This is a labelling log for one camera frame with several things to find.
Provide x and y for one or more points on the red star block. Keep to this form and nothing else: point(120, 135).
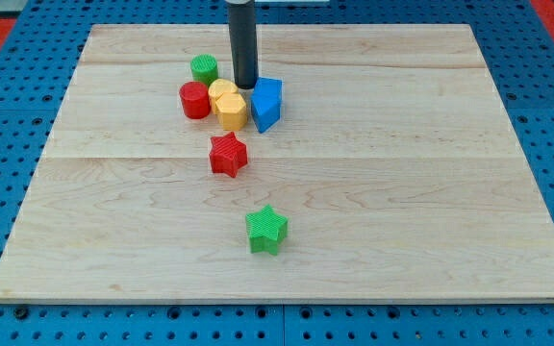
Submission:
point(228, 155)

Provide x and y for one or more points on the yellow hexagon block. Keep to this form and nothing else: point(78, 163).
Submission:
point(231, 111)

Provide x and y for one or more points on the red cylinder block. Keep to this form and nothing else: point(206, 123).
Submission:
point(195, 100)

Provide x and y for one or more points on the yellow heart block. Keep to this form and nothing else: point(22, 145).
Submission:
point(218, 88)

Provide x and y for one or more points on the green cylinder block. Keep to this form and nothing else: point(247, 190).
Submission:
point(204, 69)

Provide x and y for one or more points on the green star block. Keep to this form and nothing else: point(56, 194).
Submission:
point(266, 230)

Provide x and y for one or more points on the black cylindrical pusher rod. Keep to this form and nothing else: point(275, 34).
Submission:
point(243, 39)

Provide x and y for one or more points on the blue pentagon block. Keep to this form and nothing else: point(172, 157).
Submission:
point(266, 102)

